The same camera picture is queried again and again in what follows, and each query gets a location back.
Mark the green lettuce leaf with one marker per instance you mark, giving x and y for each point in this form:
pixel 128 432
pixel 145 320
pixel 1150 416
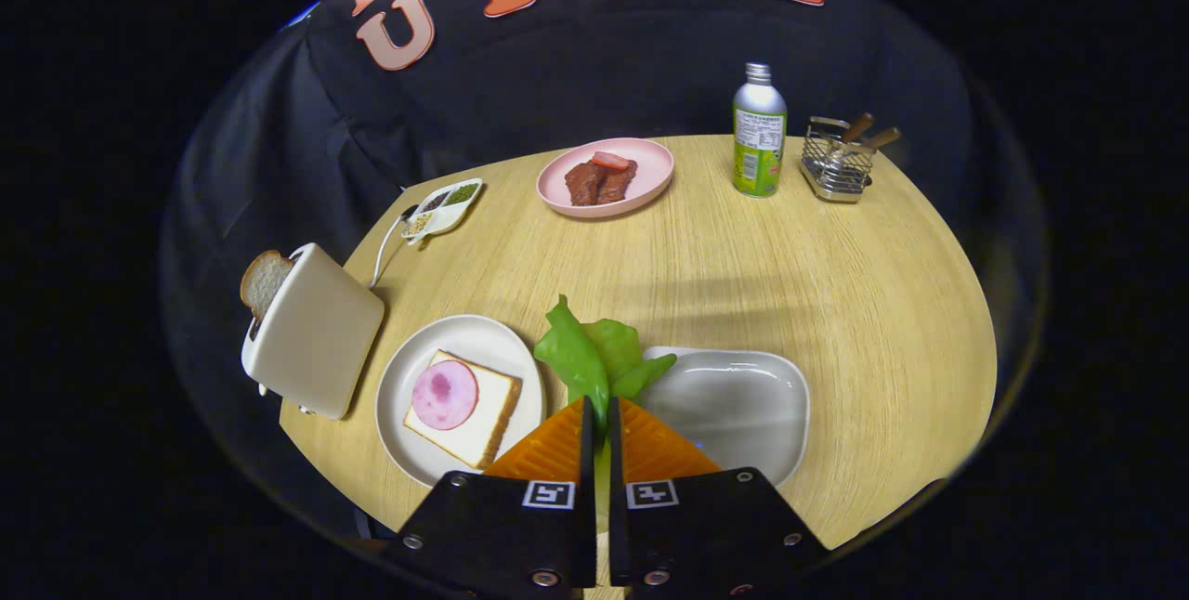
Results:
pixel 576 358

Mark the pink plate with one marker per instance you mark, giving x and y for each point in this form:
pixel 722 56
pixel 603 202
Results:
pixel 650 173

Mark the round white plate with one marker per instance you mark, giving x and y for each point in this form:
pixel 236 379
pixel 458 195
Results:
pixel 409 386

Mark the pink ham slice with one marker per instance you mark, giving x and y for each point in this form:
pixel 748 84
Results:
pixel 444 394

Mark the toasted bread slice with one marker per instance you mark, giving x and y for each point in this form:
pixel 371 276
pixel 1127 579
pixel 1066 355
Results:
pixel 263 280

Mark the white toaster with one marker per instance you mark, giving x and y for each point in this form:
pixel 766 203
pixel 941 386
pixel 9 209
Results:
pixel 316 340

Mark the white rounded rectangular plate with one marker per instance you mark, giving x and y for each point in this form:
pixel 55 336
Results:
pixel 734 405

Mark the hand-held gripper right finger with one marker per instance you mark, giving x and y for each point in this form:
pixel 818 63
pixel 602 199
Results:
pixel 614 451

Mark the white bread slice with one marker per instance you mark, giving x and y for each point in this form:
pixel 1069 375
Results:
pixel 488 405

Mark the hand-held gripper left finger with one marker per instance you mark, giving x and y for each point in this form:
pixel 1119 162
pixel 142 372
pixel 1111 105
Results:
pixel 587 451

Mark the white divided seasoning dish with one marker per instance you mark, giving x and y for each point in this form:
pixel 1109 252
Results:
pixel 444 215

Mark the silver bottle with green label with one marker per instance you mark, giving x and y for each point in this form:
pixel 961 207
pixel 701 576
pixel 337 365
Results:
pixel 759 136

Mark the black backdrop cloth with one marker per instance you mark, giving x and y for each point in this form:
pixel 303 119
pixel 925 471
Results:
pixel 576 71

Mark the red sausage piece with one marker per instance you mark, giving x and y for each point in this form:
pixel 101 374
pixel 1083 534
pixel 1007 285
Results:
pixel 610 160

